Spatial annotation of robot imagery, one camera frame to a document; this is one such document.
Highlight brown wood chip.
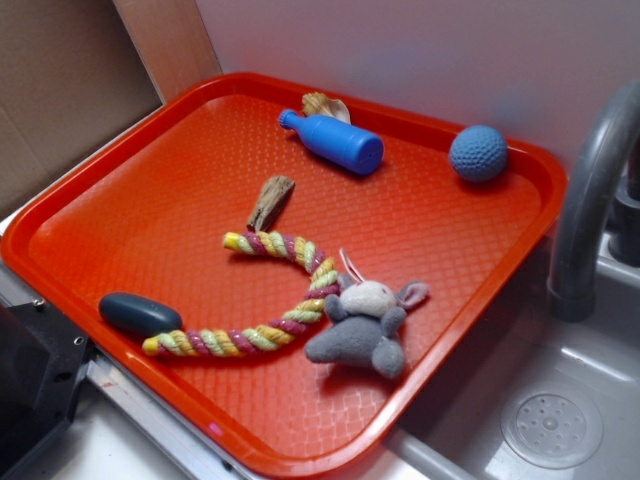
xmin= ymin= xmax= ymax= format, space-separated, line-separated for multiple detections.
xmin=247 ymin=175 xmax=296 ymax=232

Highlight red plastic tray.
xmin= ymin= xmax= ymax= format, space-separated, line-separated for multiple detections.
xmin=1 ymin=74 xmax=567 ymax=479

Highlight grey plush mouse toy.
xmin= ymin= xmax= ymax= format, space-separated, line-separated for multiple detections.
xmin=305 ymin=251 xmax=429 ymax=379

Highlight blue plastic bottle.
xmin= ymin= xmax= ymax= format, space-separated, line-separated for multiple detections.
xmin=278 ymin=110 xmax=384 ymax=176

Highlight tan seashell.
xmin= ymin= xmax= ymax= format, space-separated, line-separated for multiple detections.
xmin=302 ymin=92 xmax=351 ymax=124

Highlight blue dimpled ball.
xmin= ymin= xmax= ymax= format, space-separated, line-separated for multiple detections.
xmin=448 ymin=125 xmax=508 ymax=183

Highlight dark grey oval stone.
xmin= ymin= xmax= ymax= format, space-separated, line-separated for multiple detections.
xmin=98 ymin=292 xmax=183 ymax=337

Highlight grey plastic sink basin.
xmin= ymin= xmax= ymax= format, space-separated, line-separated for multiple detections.
xmin=385 ymin=247 xmax=639 ymax=479

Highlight grey sink faucet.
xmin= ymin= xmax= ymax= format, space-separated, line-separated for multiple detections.
xmin=547 ymin=80 xmax=639 ymax=322

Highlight grey sink drain cover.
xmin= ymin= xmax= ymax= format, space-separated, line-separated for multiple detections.
xmin=500 ymin=382 xmax=603 ymax=470

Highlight brown cardboard panel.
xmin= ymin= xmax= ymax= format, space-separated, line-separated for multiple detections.
xmin=1 ymin=1 xmax=160 ymax=217

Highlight multicolour twisted rope toy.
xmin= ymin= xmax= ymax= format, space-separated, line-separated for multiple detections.
xmin=142 ymin=232 xmax=338 ymax=358

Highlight black metal bracket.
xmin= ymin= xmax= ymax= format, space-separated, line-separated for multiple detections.
xmin=1 ymin=299 xmax=93 ymax=479

